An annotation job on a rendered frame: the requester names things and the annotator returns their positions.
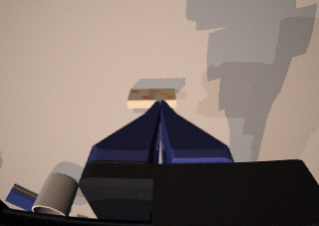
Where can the dark blue notebook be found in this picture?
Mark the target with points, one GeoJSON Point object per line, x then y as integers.
{"type": "Point", "coordinates": [21, 197]}

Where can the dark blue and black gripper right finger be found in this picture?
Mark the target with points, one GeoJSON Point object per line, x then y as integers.
{"type": "Point", "coordinates": [183, 142]}

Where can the grey mug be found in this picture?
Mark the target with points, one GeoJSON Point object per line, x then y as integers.
{"type": "Point", "coordinates": [57, 194]}

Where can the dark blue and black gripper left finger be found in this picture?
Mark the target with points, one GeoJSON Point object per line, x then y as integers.
{"type": "Point", "coordinates": [139, 140]}

